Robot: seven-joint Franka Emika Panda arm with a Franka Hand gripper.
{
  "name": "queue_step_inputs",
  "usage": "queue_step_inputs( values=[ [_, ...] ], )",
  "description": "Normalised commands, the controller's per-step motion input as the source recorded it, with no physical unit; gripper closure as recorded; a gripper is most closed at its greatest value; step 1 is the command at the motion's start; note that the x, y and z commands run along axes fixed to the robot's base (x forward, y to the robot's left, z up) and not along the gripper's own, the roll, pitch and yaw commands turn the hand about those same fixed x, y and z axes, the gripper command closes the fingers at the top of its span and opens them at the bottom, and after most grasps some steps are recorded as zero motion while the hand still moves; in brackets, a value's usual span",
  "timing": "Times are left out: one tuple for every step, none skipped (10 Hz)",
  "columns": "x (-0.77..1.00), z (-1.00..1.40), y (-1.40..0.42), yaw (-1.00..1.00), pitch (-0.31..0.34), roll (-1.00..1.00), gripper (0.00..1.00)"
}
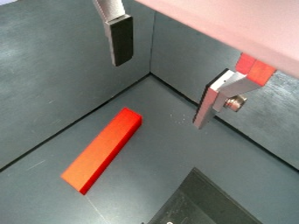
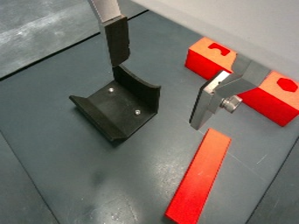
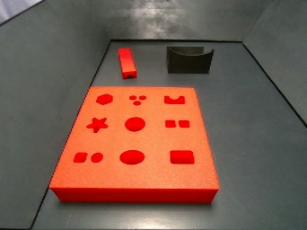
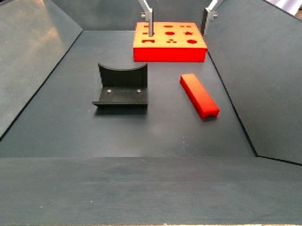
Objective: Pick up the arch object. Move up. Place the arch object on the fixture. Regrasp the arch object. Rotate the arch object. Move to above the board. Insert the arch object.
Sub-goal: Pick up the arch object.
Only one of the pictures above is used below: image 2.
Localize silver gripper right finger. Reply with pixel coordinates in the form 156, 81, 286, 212
190, 54, 270, 130

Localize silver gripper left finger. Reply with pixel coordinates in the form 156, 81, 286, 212
88, 0, 130, 67

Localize red shape sorter board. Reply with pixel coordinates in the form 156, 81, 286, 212
184, 38, 299, 129

